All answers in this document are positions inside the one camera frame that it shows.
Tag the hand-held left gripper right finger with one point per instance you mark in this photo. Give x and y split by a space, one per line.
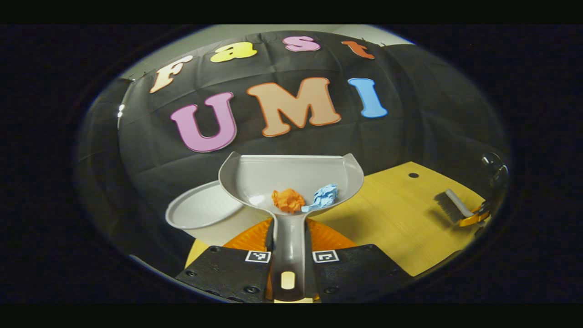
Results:
355 273

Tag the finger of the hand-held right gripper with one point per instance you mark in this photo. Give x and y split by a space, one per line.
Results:
473 220

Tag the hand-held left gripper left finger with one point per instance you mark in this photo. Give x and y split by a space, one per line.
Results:
227 273

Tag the grey small broom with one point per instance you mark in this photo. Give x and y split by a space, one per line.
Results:
451 207

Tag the white ribbed garbage bin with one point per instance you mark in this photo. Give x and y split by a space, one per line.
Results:
205 214

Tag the blue paper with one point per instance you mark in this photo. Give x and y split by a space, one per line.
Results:
324 197

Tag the orange paper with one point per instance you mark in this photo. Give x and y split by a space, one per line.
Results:
288 200

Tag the grey dustpan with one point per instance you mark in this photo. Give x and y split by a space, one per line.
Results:
291 175

